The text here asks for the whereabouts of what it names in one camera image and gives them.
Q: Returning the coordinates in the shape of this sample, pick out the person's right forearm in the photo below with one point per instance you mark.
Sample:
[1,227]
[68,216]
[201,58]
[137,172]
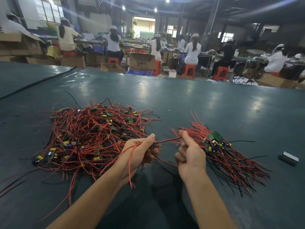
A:
[209,205]

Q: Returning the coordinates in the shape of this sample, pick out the person's left forearm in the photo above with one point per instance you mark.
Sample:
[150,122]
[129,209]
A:
[86,205]

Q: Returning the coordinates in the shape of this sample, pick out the yellow sack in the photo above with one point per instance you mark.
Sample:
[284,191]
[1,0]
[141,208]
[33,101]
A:
[53,51]

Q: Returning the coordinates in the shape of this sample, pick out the small black grey block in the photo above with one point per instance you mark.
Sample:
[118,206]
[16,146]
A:
[289,158]

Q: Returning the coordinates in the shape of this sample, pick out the dark green table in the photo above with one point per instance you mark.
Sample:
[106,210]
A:
[248,107]

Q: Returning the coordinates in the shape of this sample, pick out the person's right hand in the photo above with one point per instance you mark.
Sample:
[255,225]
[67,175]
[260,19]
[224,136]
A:
[191,159]

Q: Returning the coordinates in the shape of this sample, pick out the heap of black white items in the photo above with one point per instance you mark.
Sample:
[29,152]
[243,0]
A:
[244,80]

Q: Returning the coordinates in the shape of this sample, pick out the blue plastic crate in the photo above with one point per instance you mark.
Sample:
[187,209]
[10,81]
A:
[140,72]

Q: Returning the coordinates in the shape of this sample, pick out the grid window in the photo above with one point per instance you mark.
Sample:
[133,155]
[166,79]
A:
[49,11]

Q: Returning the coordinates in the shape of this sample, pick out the large open cardboard box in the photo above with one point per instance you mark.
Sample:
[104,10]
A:
[20,44]

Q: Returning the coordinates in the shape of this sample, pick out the red plastic stool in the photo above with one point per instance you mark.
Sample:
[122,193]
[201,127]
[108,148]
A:
[114,60]
[189,71]
[221,73]
[157,67]
[69,53]
[274,74]

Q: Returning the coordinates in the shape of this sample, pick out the person's left hand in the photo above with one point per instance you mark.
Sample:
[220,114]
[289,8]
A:
[136,157]

